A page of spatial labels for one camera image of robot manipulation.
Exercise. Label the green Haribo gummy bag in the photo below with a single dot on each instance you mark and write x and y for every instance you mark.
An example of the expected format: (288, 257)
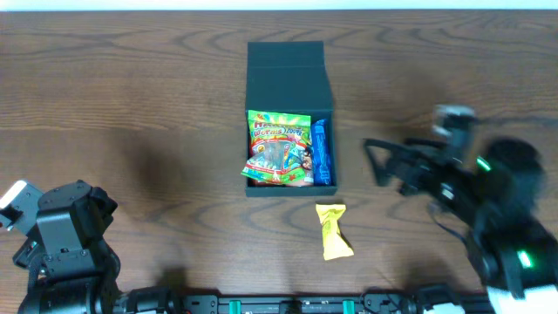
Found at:
(273, 138)

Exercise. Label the blue Oreo cookie pack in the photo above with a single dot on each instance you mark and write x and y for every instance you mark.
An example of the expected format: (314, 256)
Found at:
(321, 153)

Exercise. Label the yellow candy wrapper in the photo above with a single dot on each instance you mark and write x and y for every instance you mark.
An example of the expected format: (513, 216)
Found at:
(334, 245)

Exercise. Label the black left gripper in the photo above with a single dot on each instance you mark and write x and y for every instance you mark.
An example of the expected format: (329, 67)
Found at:
(22, 251)

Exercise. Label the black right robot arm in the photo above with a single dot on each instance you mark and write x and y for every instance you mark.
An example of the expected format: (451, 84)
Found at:
(513, 254)

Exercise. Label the red Pringles can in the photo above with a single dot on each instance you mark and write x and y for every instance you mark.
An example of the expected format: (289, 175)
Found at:
(303, 159)

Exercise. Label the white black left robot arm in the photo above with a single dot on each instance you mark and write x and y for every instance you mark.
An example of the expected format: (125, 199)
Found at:
(71, 268)

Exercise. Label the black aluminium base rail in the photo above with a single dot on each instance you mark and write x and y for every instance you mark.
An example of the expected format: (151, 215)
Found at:
(437, 298)

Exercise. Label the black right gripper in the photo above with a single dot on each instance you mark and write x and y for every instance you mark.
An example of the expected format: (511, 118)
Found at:
(415, 155)

